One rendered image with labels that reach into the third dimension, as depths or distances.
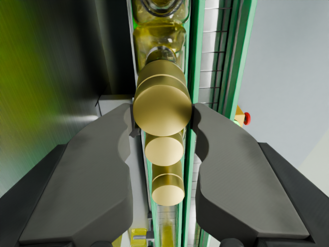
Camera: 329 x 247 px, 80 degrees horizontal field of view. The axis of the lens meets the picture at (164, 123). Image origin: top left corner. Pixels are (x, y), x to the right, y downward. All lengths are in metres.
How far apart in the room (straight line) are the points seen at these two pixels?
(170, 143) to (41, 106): 0.13
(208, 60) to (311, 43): 0.32
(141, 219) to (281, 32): 0.72
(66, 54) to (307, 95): 0.66
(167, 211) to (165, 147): 0.60
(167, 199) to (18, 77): 0.17
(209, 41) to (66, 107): 0.29
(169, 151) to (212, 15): 0.31
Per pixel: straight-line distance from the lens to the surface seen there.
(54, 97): 0.25
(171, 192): 0.21
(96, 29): 0.53
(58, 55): 0.27
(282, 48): 0.64
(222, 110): 0.46
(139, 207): 0.73
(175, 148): 0.17
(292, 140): 0.83
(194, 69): 0.35
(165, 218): 0.79
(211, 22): 0.42
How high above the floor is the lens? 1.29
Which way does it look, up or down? 57 degrees down
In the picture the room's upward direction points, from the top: 178 degrees clockwise
